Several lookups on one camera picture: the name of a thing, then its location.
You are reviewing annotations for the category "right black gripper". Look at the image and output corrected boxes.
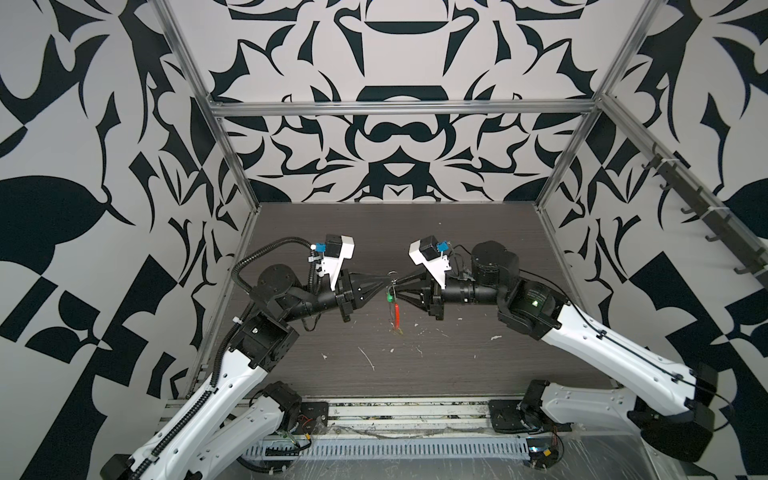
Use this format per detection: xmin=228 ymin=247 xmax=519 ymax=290
xmin=394 ymin=264 xmax=511 ymax=321

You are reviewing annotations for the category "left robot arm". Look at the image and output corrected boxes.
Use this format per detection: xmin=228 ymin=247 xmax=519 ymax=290
xmin=100 ymin=264 xmax=391 ymax=479

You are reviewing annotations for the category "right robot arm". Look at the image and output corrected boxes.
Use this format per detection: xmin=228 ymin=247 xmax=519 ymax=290
xmin=390 ymin=238 xmax=718 ymax=462

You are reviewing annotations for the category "small circuit board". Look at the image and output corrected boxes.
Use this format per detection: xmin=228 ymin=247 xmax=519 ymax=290
xmin=524 ymin=435 xmax=565 ymax=471

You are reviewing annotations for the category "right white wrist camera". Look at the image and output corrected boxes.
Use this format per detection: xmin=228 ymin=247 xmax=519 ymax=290
xmin=408 ymin=235 xmax=451 ymax=288

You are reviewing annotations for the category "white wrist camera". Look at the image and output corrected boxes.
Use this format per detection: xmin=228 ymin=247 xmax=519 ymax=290
xmin=308 ymin=234 xmax=355 ymax=291
xmin=408 ymin=235 xmax=451 ymax=288

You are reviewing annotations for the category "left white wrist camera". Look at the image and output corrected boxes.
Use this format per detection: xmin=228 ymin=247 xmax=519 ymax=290
xmin=308 ymin=234 xmax=355 ymax=291

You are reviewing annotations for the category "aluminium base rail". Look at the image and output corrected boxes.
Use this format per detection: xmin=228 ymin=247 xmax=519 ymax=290
xmin=153 ymin=395 xmax=661 ymax=439

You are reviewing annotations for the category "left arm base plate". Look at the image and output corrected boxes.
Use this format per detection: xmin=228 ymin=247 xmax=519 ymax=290
xmin=290 ymin=401 xmax=330 ymax=436

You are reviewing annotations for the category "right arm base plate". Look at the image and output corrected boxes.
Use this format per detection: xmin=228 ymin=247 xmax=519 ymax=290
xmin=488 ymin=399 xmax=572 ymax=434

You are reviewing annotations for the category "white slotted cable duct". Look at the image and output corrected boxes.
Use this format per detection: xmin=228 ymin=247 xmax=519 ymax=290
xmin=243 ymin=437 xmax=530 ymax=461

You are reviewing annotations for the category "black wall hook rack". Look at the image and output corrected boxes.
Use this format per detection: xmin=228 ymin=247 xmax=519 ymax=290
xmin=642 ymin=143 xmax=767 ymax=289

